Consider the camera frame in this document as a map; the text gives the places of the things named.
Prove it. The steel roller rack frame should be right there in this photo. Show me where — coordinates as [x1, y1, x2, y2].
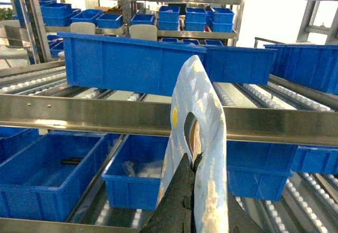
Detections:
[0, 0, 338, 233]

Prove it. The blue bin on rollers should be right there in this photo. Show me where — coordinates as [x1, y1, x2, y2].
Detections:
[58, 32, 206, 96]

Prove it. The grey chair middle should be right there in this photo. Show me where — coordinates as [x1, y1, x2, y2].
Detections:
[129, 24, 157, 41]

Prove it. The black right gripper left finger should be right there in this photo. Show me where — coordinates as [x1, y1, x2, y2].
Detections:
[141, 154, 195, 232]

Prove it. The grey chair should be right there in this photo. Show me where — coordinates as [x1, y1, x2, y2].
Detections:
[70, 22, 96, 35]
[129, 24, 157, 41]

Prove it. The blue bin lower left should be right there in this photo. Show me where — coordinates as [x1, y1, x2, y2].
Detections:
[1, 133, 109, 221]

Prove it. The blue bin lower middle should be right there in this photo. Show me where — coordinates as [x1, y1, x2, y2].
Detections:
[101, 135, 168, 210]

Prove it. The flower print gift bag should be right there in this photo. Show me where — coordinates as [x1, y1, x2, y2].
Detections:
[157, 55, 229, 232]

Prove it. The grey chair left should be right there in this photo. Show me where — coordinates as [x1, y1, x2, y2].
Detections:
[70, 22, 96, 35]

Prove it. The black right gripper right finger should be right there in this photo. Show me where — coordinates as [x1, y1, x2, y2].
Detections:
[194, 152, 265, 233]

